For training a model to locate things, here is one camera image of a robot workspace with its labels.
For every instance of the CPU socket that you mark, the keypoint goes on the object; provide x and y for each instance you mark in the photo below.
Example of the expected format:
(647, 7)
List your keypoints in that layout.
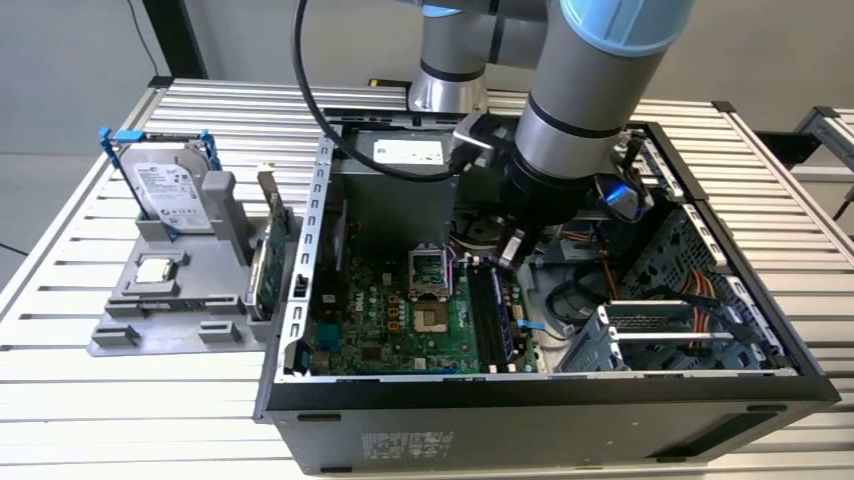
(430, 321)

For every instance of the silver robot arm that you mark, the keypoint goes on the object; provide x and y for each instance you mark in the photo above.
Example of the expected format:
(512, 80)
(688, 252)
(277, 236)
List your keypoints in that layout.
(587, 100)

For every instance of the blue RAM stick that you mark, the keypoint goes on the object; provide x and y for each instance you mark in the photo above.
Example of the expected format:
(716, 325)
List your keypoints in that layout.
(503, 315)

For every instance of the round black case speaker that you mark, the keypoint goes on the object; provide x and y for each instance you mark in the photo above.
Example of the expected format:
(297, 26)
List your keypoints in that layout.
(475, 227)

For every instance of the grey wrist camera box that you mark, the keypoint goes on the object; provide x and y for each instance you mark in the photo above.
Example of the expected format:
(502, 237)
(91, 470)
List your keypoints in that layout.
(623, 205)

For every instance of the silver CPU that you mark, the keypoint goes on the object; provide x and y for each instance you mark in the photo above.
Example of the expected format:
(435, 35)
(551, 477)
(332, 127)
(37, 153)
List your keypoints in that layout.
(155, 271)

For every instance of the grey parts rack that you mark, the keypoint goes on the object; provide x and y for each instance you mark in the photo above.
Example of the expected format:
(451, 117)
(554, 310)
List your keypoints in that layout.
(207, 280)

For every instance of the grey power supply unit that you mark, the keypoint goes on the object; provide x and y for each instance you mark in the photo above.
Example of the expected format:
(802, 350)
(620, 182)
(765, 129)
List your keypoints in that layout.
(394, 210)

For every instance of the hard disk in blue carrier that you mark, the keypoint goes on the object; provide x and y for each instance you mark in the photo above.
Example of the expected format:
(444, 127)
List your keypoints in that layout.
(167, 185)

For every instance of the green motherboard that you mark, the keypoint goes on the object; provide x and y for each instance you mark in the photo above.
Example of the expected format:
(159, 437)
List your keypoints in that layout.
(380, 345)

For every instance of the metal disk bay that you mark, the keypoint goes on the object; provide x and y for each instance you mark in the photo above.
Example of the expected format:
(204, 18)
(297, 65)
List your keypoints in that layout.
(640, 320)

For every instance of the black open PC case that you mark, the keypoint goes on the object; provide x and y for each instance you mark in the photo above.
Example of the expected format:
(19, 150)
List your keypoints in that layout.
(500, 435)

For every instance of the neighbouring aluminium table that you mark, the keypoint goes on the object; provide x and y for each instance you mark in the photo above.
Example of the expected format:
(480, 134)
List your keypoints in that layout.
(830, 122)

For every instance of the black RAM slot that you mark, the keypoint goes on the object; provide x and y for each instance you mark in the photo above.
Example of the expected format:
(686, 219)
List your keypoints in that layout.
(487, 320)
(479, 315)

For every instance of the black vertical post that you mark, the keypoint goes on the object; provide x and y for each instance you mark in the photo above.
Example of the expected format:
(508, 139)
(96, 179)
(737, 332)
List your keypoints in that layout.
(176, 40)

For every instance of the green graphics card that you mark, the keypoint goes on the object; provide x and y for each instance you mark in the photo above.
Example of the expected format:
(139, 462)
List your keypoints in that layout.
(267, 280)

